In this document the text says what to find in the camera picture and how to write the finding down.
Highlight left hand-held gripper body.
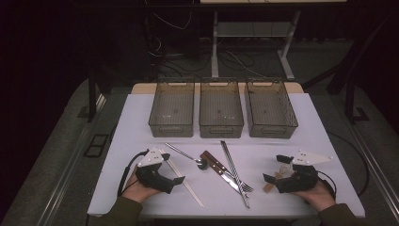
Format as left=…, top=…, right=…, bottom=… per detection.
left=135, top=147, right=175, bottom=195

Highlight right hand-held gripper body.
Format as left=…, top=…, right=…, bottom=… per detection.
left=275, top=150, right=334, bottom=194

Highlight metal chopsticks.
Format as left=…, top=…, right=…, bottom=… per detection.
left=160, top=149, right=205, bottom=207

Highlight light wooden utensil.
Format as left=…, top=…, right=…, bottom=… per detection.
left=263, top=163, right=295, bottom=193

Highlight long-handled metal spoon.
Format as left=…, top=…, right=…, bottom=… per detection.
left=164, top=141, right=209, bottom=170

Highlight wooden-handled table knife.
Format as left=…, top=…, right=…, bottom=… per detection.
left=199, top=152, right=250, bottom=202

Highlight wooden-handled fork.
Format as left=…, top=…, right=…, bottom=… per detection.
left=202, top=150, right=254, bottom=193

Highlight dark translucent plastic bin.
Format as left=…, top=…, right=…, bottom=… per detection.
left=148, top=77, right=196, bottom=138
left=244, top=77, right=299, bottom=139
left=199, top=77, right=245, bottom=139

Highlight person's left hand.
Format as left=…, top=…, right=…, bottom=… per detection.
left=121, top=170, right=162, bottom=204

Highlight person's right hand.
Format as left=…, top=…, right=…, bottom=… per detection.
left=290, top=181, right=338, bottom=213

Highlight black metal stand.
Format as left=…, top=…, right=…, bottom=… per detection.
left=88, top=67, right=112, bottom=123
left=302, top=12, right=399, bottom=125

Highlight white metal desk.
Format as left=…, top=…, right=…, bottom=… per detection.
left=199, top=0, right=347, bottom=81

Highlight left hand-held gripper black cable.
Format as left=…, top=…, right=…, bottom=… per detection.
left=117, top=149, right=151, bottom=198

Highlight hand-held gripper black cable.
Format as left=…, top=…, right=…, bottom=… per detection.
left=316, top=170, right=338, bottom=202
left=117, top=149, right=151, bottom=198

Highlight right hand-held gripper black cable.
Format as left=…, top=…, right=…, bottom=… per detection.
left=316, top=170, right=338, bottom=202

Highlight long black floor cable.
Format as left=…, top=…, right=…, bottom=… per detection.
left=327, top=131, right=371, bottom=197

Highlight black rectangular floor bracket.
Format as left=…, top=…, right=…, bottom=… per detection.
left=83, top=133, right=109, bottom=158

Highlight aluminium floor rail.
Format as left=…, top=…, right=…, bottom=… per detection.
left=347, top=121, right=399, bottom=215
left=37, top=93, right=107, bottom=226

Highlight tangle of black floor cables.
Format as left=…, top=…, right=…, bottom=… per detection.
left=145, top=31, right=283, bottom=79

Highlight thin white cable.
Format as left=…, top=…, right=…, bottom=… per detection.
left=152, top=10, right=193, bottom=32

